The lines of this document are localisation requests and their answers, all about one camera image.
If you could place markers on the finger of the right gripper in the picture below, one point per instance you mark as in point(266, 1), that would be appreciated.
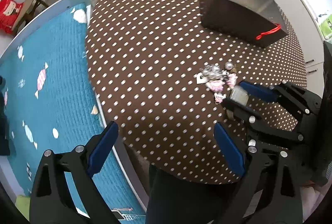
point(288, 95)
point(258, 126)

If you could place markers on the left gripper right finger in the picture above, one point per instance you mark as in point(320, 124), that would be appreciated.
point(245, 164)

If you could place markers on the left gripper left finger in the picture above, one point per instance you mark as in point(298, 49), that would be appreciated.
point(85, 161)

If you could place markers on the white jade pendant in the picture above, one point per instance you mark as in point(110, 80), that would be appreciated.
point(239, 95)

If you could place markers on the small white pink charm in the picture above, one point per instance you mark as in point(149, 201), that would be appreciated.
point(219, 97)

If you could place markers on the pink white bunny charm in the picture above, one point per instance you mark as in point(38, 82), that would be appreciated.
point(231, 80)

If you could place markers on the pink cartoon charm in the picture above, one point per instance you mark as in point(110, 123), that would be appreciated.
point(215, 85)

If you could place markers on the pearl keychain cluster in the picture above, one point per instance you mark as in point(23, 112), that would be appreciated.
point(211, 73)

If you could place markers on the grey square jewelry box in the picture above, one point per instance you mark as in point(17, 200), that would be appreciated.
point(258, 22)

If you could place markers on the large pearl earring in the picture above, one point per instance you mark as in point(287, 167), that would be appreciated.
point(230, 67)

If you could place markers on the teal candy pattern bedspread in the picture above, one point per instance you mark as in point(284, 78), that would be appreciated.
point(49, 102)

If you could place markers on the green white package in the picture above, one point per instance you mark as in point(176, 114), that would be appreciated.
point(326, 27)

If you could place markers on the brown polka dot tablecloth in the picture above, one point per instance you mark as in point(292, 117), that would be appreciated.
point(143, 58)

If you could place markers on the red cartoon bag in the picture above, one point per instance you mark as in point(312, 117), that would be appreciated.
point(9, 10)

